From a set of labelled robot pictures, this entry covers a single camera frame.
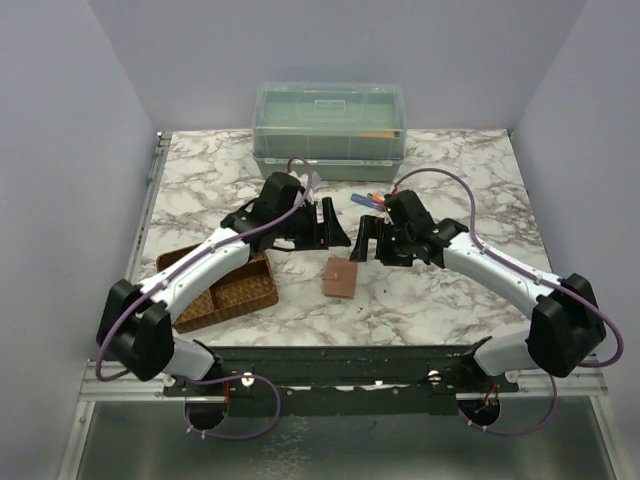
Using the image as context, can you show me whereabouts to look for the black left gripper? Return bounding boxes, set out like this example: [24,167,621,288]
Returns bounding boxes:
[275,197,351,252]

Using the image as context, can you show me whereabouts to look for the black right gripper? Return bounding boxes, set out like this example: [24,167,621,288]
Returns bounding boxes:
[349,214,413,268]

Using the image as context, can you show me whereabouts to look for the tan leather card holder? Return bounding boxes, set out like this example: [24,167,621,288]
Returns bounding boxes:
[322,257,358,299]

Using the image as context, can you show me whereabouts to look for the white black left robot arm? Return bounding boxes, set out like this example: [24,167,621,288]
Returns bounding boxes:
[96,172,351,395]

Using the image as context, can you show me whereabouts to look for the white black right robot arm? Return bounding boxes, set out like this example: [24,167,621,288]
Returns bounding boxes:
[350,190,606,392]

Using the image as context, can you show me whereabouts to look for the orange grey small screwdriver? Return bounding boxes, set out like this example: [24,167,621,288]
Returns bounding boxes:
[367,193,385,209]

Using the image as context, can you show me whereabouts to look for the brown woven divided tray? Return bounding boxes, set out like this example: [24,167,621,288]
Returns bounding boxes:
[174,254,279,334]

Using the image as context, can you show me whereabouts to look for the clear green plastic storage box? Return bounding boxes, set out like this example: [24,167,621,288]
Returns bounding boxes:
[252,82,407,182]

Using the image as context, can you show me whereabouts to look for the blue red handled screwdriver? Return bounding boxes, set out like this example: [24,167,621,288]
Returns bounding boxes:
[351,193,385,211]

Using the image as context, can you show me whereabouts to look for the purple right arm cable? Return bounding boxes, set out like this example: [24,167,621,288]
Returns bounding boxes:
[389,168,626,437]

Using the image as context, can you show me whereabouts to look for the black metal base rail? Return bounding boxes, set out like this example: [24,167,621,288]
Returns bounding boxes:
[163,345,518,417]

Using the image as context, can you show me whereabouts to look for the aluminium extrusion rail left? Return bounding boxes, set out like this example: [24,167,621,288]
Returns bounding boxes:
[78,361,184,403]

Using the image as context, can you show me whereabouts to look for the aluminium extrusion rail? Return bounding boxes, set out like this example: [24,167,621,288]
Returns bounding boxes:
[78,361,184,403]
[515,367,609,397]

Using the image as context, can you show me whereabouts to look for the aluminium extrusion rail right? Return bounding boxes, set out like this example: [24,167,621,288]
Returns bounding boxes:
[515,367,609,397]

